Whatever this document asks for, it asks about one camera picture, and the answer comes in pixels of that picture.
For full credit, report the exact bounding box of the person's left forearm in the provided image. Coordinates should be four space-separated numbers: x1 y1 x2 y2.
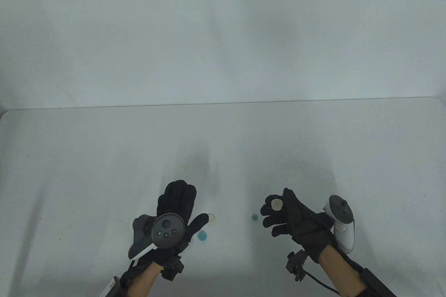
126 263 164 297

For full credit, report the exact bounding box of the white and grey controller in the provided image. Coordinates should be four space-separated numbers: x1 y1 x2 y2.
324 195 355 255
129 213 185 260

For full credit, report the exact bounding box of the thin black cable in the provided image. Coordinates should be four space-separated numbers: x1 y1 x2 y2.
302 266 341 295

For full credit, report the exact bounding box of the black glove sensor module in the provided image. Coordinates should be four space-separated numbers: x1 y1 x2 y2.
286 251 308 282
161 256 185 281

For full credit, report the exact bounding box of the white and grey right controller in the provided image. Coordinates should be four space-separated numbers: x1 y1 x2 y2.
324 195 355 255

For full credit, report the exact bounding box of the person's left hand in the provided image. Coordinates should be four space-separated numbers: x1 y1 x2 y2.
146 180 209 267

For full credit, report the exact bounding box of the person's right hand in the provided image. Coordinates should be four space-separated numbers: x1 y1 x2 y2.
260 187 338 264

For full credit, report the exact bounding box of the person's right forearm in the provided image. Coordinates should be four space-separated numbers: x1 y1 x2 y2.
318 244 367 297

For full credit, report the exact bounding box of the white and grey left controller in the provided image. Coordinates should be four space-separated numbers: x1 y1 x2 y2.
129 213 185 260

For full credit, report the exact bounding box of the black wrist camera with strap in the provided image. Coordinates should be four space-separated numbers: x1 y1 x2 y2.
99 259 154 297
345 255 397 297

